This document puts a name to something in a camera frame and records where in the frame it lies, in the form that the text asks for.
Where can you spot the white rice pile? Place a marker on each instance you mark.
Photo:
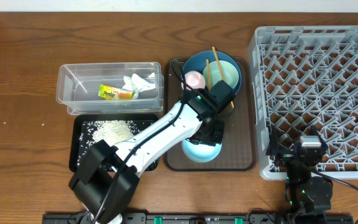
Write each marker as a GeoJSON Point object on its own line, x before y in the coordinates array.
{"type": "Point", "coordinates": [112, 131]}

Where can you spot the light blue bowl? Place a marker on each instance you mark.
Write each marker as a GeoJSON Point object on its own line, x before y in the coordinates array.
{"type": "Point", "coordinates": [200, 152]}

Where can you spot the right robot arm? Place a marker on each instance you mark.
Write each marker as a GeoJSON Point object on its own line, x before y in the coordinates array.
{"type": "Point", "coordinates": [309, 196]}

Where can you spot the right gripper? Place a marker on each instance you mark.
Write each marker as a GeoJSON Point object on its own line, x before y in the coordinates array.
{"type": "Point", "coordinates": [285, 154]}

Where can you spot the dark blue plate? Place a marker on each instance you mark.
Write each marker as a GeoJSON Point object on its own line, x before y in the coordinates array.
{"type": "Point", "coordinates": [197, 62]}

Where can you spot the mint green bowl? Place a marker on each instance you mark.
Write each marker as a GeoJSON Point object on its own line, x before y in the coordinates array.
{"type": "Point", "coordinates": [230, 71]}

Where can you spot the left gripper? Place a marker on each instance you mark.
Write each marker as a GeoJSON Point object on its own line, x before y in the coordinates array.
{"type": "Point", "coordinates": [219, 132]}

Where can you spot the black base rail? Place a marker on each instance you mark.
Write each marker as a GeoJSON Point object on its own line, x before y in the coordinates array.
{"type": "Point", "coordinates": [141, 218]}

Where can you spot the white tissue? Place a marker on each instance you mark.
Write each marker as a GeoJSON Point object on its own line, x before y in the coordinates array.
{"type": "Point", "coordinates": [137, 84]}

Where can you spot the yellow green snack wrapper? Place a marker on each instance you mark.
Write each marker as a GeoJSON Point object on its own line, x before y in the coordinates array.
{"type": "Point", "coordinates": [113, 93]}

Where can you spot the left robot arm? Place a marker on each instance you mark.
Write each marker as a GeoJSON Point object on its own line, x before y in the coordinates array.
{"type": "Point", "coordinates": [108, 176]}

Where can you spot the pink cup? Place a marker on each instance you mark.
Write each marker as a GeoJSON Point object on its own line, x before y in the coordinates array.
{"type": "Point", "coordinates": [195, 80]}

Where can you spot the clear plastic bin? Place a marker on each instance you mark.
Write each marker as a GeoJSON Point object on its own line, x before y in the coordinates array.
{"type": "Point", "coordinates": [78, 86]}

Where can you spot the grey dishwasher rack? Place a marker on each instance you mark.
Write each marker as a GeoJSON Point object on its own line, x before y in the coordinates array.
{"type": "Point", "coordinates": [306, 77]}

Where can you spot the wooden chopstick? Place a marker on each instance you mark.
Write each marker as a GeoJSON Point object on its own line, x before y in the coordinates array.
{"type": "Point", "coordinates": [220, 69]}
{"type": "Point", "coordinates": [208, 74]}

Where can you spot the black plastic tray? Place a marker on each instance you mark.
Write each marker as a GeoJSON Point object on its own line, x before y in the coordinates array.
{"type": "Point", "coordinates": [86, 124]}

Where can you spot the brown serving tray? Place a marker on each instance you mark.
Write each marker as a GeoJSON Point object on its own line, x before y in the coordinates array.
{"type": "Point", "coordinates": [238, 151]}

